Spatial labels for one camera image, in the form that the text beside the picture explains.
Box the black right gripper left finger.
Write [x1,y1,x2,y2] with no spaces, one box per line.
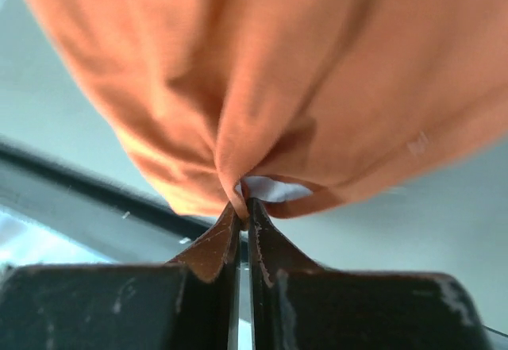
[1,206,241,349]

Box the orange underwear white waistband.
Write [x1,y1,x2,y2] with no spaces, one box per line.
[26,0,507,218]

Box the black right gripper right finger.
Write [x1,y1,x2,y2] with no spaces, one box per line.
[248,198,491,349]

